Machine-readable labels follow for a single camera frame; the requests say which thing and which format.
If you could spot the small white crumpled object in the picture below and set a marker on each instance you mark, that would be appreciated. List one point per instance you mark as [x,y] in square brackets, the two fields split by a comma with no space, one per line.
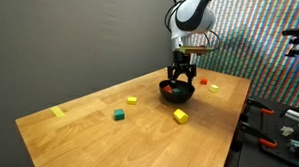
[287,131]

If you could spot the white ribbed part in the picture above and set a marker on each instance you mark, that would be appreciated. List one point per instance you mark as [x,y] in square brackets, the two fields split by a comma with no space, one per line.
[295,115]

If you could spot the green block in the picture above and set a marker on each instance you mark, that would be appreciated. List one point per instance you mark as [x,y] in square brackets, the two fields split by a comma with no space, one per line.
[119,114]

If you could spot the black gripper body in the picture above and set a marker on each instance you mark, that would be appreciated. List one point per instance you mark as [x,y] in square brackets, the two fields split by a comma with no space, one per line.
[181,61]

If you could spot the yellow-green block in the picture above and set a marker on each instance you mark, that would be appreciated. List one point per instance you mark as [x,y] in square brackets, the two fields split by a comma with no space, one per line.
[214,88]

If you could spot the grey fabric backdrop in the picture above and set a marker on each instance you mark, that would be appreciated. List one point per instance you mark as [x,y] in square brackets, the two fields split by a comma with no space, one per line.
[57,40]

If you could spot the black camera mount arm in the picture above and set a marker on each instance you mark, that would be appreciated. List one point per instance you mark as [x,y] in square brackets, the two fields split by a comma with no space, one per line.
[296,32]

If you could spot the black perforated board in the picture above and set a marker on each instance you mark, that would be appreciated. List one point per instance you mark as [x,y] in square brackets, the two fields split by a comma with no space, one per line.
[250,157]

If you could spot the multicolour patterned backdrop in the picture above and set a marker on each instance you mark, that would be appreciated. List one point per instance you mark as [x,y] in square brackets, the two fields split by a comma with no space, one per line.
[263,70]

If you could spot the red wooden block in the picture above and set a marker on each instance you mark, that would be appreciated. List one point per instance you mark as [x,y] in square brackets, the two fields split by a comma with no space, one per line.
[204,81]
[167,89]

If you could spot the black bowl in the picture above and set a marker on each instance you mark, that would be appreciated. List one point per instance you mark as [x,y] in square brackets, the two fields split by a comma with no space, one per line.
[175,98]

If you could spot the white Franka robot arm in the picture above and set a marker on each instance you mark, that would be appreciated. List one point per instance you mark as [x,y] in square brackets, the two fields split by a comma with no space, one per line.
[192,15]

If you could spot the large yellow block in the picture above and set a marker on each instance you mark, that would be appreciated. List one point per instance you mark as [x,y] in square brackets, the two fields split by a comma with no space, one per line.
[181,116]

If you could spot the tan wrist camera plate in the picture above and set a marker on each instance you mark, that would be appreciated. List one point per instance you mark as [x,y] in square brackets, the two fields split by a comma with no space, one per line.
[195,50]

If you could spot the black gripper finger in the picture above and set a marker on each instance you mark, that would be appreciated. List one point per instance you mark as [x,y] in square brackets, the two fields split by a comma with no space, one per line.
[192,71]
[171,71]

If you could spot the yellow tape strip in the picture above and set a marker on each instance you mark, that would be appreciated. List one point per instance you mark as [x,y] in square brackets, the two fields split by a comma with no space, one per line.
[57,111]

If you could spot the small yellow block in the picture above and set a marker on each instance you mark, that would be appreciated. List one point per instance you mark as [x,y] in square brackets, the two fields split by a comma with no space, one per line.
[132,100]

